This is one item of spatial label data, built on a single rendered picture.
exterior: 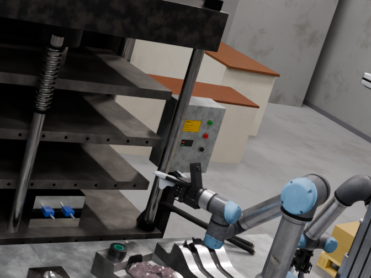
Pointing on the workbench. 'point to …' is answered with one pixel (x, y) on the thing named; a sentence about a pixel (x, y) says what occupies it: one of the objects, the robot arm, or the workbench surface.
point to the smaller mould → (47, 272)
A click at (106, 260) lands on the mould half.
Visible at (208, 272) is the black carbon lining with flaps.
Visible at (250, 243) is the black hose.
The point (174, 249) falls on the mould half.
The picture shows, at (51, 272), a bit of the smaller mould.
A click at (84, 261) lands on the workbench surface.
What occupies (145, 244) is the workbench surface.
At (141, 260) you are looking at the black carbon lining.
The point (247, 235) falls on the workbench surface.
